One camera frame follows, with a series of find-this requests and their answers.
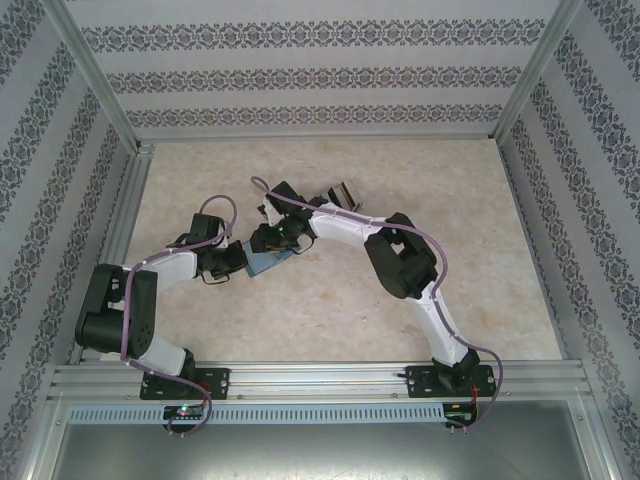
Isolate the blue card holder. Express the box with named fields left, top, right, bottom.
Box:
left=243, top=248, right=297, bottom=279

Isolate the stack of credit cards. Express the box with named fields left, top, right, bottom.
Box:
left=319, top=180, right=362, bottom=211

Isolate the grey metal sheet panel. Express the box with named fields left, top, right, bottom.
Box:
left=19, top=399, right=619, bottom=480

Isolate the aluminium back frame bar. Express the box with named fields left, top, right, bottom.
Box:
left=133, top=132, right=497, bottom=145

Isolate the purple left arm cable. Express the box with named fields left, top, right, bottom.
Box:
left=119, top=193, right=240, bottom=439

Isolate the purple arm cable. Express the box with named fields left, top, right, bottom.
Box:
left=250, top=175, right=506, bottom=432
left=119, top=193, right=240, bottom=439

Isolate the aluminium side rail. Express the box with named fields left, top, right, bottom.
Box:
left=69, top=144, right=157, bottom=366
left=497, top=139, right=570, bottom=361

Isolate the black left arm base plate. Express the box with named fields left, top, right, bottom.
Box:
left=139, top=367, right=231, bottom=401

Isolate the aluminium mounting rail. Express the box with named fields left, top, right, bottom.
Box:
left=47, top=360, right=591, bottom=402

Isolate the slotted grey cable duct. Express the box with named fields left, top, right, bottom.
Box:
left=67, top=402, right=446, bottom=425

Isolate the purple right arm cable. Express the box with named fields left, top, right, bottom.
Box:
left=250, top=175, right=506, bottom=432

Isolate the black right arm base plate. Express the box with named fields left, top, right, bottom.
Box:
left=405, top=364, right=496, bottom=399

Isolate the aluminium frame post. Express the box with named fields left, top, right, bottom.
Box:
left=492, top=0, right=586, bottom=144
left=42, top=0, right=145, bottom=154

